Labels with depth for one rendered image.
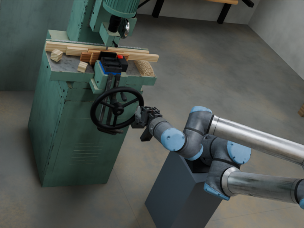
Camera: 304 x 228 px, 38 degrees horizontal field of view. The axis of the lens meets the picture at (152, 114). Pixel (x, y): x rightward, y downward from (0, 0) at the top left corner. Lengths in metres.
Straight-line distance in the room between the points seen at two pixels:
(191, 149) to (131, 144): 1.51
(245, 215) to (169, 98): 1.31
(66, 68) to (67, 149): 0.57
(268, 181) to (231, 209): 1.23
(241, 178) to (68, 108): 0.98
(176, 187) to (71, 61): 0.95
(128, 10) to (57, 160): 1.01
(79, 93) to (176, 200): 0.85
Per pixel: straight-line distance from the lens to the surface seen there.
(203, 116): 1.92
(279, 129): 4.40
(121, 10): 2.25
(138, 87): 2.47
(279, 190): 2.03
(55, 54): 2.31
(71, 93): 2.36
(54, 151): 2.65
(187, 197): 2.56
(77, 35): 2.59
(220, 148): 2.38
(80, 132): 2.58
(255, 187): 2.13
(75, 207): 2.82
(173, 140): 1.81
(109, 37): 2.36
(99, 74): 2.26
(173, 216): 2.71
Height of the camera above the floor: 2.16
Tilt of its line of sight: 35 degrees down
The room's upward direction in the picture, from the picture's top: 23 degrees clockwise
